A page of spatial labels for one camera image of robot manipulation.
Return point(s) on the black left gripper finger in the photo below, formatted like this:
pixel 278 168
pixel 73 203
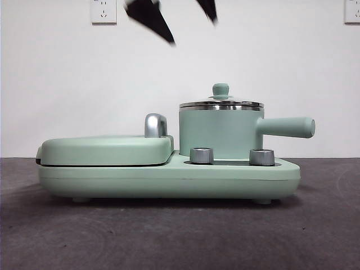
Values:
pixel 149 17
pixel 209 9

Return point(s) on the glass lid with green knob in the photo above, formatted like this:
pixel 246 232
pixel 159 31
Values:
pixel 221 90

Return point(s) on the mint green steamer pot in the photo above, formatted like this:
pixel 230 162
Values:
pixel 219 132

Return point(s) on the silver control knob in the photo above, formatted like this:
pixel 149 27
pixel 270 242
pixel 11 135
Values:
pixel 261 157
pixel 201 155

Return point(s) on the mint green breakfast maker base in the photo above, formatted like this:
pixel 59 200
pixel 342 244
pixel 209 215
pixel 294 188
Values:
pixel 168 180

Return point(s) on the white wall socket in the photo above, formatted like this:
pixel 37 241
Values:
pixel 353 12
pixel 103 12

